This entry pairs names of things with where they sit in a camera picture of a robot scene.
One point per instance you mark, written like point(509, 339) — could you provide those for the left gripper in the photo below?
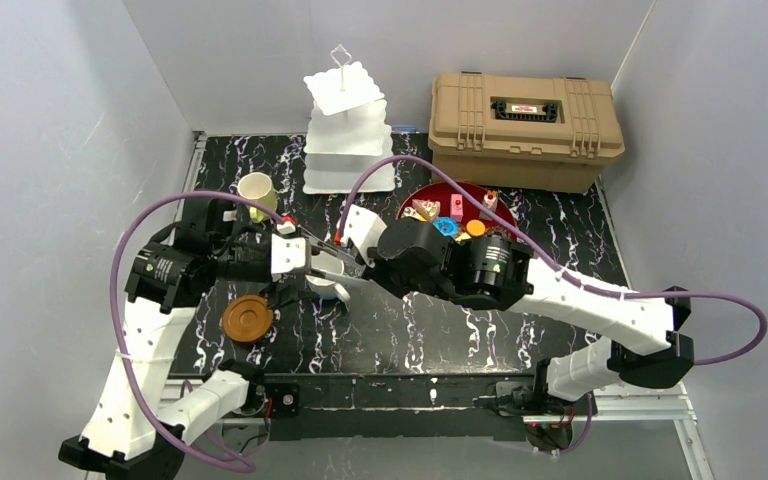
point(268, 266)

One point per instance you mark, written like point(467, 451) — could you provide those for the blue frosted donut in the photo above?
point(447, 227)

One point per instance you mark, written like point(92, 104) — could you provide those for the white three-tier cake stand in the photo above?
point(347, 131)

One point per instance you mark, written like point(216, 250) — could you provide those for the silver metal tongs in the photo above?
point(353, 270)

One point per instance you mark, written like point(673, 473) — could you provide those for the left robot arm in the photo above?
point(129, 435)

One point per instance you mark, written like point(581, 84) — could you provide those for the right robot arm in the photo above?
point(639, 342)

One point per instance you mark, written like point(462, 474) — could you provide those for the triangular sandwich cake slice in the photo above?
point(422, 210)

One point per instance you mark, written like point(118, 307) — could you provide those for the brown wooden coaster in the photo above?
point(247, 319)

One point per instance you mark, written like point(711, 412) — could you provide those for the orange round cookie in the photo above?
point(475, 228)

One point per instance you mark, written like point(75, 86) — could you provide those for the pink cake block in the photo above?
point(456, 207)

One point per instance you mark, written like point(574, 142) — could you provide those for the yellow-green cup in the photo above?
point(258, 187)

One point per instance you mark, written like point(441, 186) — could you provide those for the red round tray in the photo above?
point(441, 192)

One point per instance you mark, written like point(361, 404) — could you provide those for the white mug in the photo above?
point(327, 289)

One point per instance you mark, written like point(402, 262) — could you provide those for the strawberry cream cake slice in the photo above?
point(490, 200)

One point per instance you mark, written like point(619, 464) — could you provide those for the tan plastic toolbox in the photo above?
point(550, 134)

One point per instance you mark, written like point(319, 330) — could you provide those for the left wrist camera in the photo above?
point(290, 252)

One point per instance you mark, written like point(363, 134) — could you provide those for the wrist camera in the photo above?
point(361, 231)
point(290, 252)

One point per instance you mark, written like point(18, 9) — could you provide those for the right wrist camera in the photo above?
point(361, 231)

